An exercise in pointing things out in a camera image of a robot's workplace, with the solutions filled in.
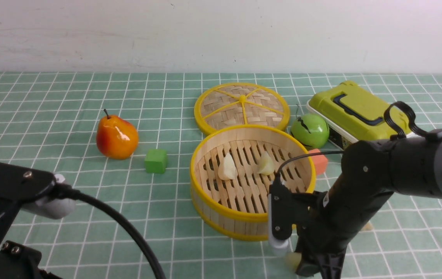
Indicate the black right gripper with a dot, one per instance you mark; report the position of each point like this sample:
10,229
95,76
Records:
326,223

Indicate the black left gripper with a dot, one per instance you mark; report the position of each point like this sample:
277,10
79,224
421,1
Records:
18,261

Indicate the pale white dumpling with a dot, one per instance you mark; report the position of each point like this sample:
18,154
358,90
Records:
367,227

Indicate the greenish translucent dumpling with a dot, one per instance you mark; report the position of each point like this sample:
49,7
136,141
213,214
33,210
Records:
292,260

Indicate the pale green dumpling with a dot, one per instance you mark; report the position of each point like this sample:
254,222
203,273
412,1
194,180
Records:
266,165

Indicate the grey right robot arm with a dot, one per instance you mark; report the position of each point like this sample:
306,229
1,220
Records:
378,169

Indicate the bamboo steamer tray yellow rims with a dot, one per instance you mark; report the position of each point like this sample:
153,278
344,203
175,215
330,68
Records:
238,208

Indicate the woven bamboo steamer lid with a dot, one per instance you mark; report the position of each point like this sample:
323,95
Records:
234,104

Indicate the orange foam cube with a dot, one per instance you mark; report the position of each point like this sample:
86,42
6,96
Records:
320,163

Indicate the green toy apple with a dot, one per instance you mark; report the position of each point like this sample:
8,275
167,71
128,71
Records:
310,129

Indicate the white box with green lid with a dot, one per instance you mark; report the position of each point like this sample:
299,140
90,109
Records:
352,114

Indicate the orange red toy pear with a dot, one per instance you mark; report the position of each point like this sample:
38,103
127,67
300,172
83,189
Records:
116,138

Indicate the green foam cube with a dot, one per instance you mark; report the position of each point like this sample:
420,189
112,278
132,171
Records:
156,161

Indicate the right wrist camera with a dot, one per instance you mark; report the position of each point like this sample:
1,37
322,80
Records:
280,217

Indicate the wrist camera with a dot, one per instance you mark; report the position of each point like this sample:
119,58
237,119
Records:
280,217
49,207

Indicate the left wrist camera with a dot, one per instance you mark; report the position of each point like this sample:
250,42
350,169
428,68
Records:
49,207

